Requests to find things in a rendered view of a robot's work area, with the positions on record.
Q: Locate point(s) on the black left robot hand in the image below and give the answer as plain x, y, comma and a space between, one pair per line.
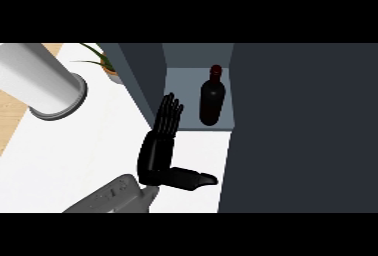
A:
157, 156

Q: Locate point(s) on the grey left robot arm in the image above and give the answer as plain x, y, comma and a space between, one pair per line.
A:
115, 198

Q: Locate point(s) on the dark red wine bottle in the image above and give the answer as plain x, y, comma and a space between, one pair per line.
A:
211, 100

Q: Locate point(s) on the grey cabinet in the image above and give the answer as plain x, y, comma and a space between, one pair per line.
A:
170, 83

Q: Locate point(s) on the dark grey cabinet door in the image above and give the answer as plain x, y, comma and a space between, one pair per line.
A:
300, 128

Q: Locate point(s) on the green potted plant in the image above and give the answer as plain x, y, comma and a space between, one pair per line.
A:
103, 63

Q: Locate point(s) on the white cylindrical container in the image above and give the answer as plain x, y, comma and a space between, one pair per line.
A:
37, 81

